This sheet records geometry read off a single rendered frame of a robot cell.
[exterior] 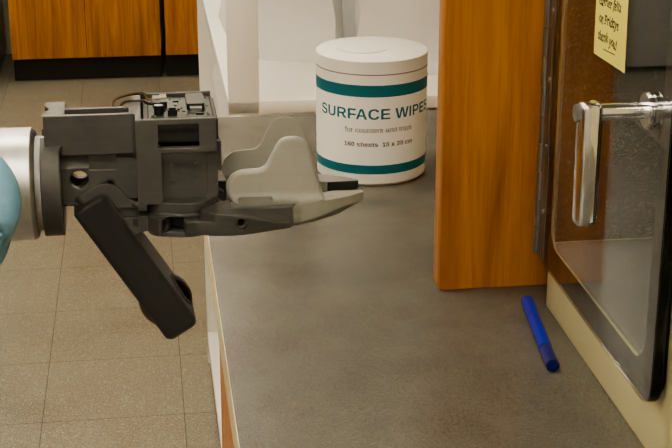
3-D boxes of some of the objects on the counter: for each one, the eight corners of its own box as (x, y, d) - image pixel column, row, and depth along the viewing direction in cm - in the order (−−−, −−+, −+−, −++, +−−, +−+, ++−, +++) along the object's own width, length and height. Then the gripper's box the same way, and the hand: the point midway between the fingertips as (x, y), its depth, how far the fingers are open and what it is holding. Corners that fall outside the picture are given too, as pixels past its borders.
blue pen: (532, 306, 134) (533, 295, 134) (559, 372, 121) (559, 360, 121) (521, 306, 134) (521, 295, 134) (545, 372, 121) (546, 360, 121)
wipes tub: (414, 151, 181) (416, 33, 176) (435, 184, 169) (438, 57, 164) (310, 156, 179) (309, 36, 174) (323, 189, 167) (323, 61, 162)
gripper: (34, 130, 90) (373, 119, 93) (43, 90, 100) (350, 80, 103) (43, 260, 93) (371, 244, 96) (50, 208, 103) (349, 195, 106)
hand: (340, 200), depth 100 cm, fingers closed
